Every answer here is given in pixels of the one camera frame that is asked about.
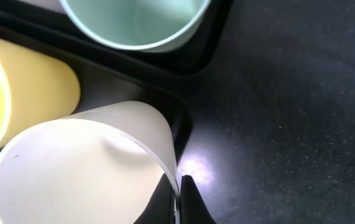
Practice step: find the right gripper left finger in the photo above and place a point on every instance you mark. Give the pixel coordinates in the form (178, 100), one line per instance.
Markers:
(160, 211)

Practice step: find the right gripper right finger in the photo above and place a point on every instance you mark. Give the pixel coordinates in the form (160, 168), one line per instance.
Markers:
(192, 211)

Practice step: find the white cup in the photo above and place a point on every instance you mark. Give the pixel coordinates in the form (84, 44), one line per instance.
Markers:
(71, 174)

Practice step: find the yellow cup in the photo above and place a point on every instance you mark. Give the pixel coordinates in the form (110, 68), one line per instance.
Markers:
(34, 84)

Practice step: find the black tray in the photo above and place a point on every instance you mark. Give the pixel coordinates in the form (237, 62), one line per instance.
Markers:
(152, 71)

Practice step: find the green cup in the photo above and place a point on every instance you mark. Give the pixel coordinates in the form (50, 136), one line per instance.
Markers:
(133, 21)

